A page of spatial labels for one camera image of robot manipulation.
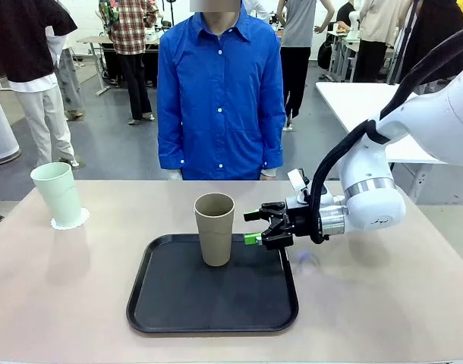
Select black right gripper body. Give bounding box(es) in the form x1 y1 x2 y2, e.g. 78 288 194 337
284 206 322 240

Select white scalloped paper coaster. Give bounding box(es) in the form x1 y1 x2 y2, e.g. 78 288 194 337
50 206 91 231

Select pale green tall cup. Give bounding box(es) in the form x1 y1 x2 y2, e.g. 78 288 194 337
30 162 84 228

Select person's right forearm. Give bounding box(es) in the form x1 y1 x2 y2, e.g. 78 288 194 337
157 124 185 181

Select person's left forearm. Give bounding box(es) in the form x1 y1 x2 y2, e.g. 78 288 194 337
260 124 286 180

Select brown tall cup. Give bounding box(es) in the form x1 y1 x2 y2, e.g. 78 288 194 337
194 193 236 267

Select black plastic tray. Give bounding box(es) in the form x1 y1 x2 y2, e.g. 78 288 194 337
125 233 300 334

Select white table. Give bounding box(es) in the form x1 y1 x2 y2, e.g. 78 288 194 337
315 81 451 166

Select person in blue shirt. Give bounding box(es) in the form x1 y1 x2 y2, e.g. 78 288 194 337
156 0 286 181

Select black bag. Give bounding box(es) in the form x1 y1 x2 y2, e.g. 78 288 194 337
317 37 333 70

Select grey workshop desk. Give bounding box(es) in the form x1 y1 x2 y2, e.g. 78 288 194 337
326 30 364 83
76 33 168 96

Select person in grey shirt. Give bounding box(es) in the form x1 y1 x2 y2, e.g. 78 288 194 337
276 0 333 132

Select grey slanted pole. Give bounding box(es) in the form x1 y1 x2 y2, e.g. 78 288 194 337
385 0 422 84

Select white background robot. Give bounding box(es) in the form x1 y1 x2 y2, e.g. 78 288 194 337
345 0 361 41

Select person in black t-shirt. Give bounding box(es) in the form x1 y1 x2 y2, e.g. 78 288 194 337
335 2 357 30

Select person in beige shirt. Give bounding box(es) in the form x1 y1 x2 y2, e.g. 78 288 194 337
352 0 402 83

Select person in plaid shirt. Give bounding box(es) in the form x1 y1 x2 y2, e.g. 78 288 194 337
98 0 159 125

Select person in dark coat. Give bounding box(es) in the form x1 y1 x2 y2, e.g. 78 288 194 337
398 0 463 96

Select person in grey trousers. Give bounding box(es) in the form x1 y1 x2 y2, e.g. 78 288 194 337
45 22 84 121

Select white cylindrical air purifier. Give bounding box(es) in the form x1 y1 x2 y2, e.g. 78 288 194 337
0 81 20 166

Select person black top white trousers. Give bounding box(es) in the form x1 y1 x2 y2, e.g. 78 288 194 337
0 0 80 168

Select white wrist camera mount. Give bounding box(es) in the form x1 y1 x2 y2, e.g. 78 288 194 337
287 168 313 202

